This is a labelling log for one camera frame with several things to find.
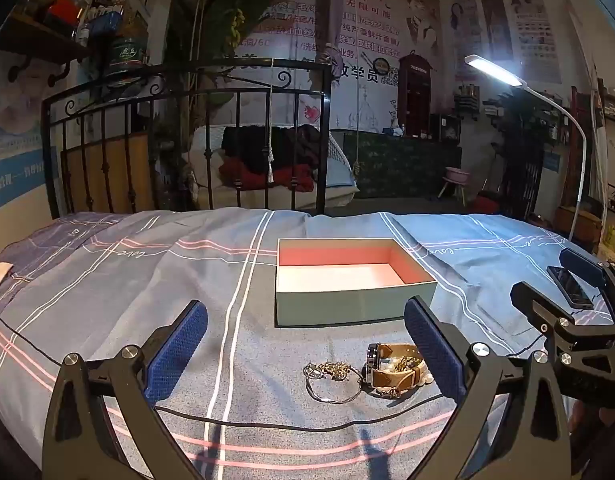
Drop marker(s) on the white wicker swing chair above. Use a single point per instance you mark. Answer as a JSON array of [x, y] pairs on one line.
[[347, 160]]

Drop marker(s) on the green tin can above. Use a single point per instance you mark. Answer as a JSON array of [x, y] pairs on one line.
[[126, 60]]

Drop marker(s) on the green patterned counter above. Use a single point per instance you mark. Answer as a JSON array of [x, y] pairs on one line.
[[397, 165]]

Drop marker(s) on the narrow dark wall poster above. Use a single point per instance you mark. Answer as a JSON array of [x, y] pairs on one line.
[[496, 25]]

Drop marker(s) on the black smartphone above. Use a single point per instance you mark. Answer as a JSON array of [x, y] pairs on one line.
[[570, 287]]

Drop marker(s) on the tall portrait wall poster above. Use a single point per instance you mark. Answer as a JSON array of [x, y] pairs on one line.
[[465, 35]]

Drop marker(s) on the cream cushion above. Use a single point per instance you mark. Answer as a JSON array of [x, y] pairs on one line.
[[207, 160]]

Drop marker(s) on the large printed wall poster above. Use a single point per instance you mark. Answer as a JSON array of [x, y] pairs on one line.
[[367, 20]]

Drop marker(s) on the blue face wall poster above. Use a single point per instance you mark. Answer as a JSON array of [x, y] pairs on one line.
[[12, 110]]

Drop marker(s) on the red cloth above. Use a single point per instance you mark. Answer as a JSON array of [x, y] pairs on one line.
[[247, 176]]

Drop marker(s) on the white floor lamp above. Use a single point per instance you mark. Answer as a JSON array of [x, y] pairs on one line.
[[492, 67]]

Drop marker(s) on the red phone booth cabinet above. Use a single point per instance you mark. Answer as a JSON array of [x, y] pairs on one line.
[[415, 90]]

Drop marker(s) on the blue grey striped bedsheet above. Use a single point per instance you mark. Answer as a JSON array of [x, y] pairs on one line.
[[137, 285]]

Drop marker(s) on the black iron bed frame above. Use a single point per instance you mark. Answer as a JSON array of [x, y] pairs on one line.
[[326, 135]]

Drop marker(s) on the white chart wall poster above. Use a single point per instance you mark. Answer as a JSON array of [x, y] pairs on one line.
[[535, 35]]

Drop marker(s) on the red box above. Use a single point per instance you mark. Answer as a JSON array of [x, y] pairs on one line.
[[62, 10]]

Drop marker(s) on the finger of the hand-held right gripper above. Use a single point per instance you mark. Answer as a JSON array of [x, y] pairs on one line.
[[587, 265], [530, 300]]

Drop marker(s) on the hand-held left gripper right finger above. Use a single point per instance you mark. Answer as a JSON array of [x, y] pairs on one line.
[[432, 350]]

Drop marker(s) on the red bucket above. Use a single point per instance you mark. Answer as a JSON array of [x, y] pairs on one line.
[[486, 203]]

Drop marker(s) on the pink stool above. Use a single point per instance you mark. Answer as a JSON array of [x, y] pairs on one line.
[[456, 175]]

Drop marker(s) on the black clothes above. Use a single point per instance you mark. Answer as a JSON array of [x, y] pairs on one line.
[[247, 145]]

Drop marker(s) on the green box with pink inside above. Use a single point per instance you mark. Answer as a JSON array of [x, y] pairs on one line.
[[337, 305]]

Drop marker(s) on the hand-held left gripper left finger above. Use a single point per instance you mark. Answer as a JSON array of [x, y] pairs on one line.
[[180, 345]]

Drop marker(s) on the small wooden wall rack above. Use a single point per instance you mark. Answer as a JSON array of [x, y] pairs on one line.
[[467, 100]]

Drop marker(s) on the orange wooden panel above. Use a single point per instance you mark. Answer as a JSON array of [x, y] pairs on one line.
[[87, 170]]

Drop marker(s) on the black box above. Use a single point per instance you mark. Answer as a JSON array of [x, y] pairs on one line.
[[445, 127]]

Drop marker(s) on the dark wall shelf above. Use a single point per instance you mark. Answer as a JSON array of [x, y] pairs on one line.
[[37, 40]]

